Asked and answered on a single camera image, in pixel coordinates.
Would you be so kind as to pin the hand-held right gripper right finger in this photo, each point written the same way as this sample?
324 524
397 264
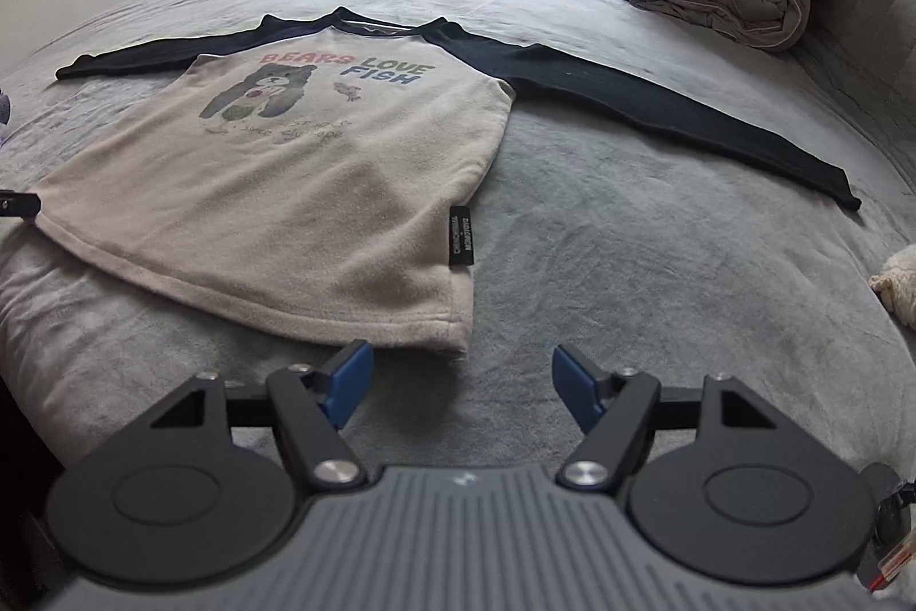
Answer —
578 385

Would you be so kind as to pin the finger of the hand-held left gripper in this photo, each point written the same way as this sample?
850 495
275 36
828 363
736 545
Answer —
18 204

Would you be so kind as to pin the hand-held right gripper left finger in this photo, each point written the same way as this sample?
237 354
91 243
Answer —
350 378

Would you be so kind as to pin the black and cream raglan shirt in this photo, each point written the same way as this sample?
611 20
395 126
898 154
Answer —
286 210

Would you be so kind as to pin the bed with grey sheet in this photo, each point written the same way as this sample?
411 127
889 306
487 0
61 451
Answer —
608 239

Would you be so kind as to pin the cream plush toy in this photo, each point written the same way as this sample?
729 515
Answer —
898 292

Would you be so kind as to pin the grey quilted headboard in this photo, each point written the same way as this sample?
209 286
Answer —
873 10

